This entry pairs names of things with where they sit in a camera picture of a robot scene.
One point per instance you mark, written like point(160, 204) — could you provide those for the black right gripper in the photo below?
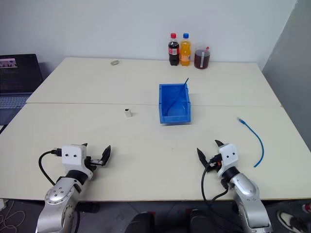
point(213, 163)

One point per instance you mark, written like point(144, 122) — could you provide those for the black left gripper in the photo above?
point(93, 162)

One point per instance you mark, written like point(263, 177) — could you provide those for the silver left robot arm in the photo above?
point(59, 194)

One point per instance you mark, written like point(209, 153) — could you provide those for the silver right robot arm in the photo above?
point(247, 196)

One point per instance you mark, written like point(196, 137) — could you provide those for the white block with dark hole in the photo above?
point(128, 113)

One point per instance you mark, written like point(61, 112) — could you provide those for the blue plastic storage bin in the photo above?
point(173, 106)

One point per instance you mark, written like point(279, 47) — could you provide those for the dark rounded shape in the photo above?
point(206, 222)
point(142, 223)

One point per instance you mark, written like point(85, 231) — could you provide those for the clear jar of dark liquid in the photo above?
point(201, 58)

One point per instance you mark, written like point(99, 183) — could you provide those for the orange soda bottle blue cap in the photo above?
point(185, 53)

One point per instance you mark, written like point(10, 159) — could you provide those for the cola bottle red cap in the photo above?
point(173, 52)

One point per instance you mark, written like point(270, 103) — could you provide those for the open grey laptop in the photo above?
point(17, 77)

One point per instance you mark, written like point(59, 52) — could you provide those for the black and white shoe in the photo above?
point(290, 222)

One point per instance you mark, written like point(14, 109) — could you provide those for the red and white shoe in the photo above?
point(307, 208)

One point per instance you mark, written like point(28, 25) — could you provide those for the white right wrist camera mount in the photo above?
point(228, 155)

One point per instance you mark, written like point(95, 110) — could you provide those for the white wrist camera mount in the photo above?
point(71, 157)
point(228, 155)

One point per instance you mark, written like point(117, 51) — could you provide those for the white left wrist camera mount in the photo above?
point(71, 157)

